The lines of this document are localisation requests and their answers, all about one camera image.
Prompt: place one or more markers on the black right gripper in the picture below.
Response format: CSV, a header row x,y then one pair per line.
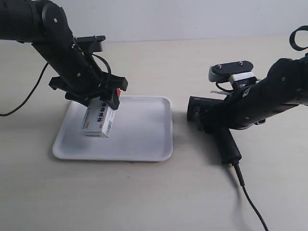
x,y
240,110

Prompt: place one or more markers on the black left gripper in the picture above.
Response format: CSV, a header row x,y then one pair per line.
x,y
83,91

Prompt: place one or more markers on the black handheld barcode scanner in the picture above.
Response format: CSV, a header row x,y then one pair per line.
x,y
227,148

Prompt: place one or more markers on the white red medicine box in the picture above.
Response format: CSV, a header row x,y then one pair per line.
x,y
98,119

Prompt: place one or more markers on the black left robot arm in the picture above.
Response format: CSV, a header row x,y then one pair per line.
x,y
82,74

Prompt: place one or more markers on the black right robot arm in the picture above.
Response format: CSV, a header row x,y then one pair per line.
x,y
284,87

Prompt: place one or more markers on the white plastic tray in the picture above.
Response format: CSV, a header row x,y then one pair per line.
x,y
142,131

